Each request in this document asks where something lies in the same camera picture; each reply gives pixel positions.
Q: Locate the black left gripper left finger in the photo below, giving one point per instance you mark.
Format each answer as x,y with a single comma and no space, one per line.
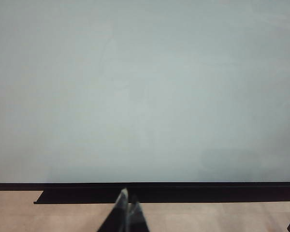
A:
117,215

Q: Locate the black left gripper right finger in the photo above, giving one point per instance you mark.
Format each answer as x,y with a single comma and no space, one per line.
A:
136,217

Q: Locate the black whiteboard pen tray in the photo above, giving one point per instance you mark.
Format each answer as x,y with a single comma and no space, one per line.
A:
183,194

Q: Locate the white glass whiteboard black frame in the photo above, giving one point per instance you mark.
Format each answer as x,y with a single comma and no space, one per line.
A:
145,91

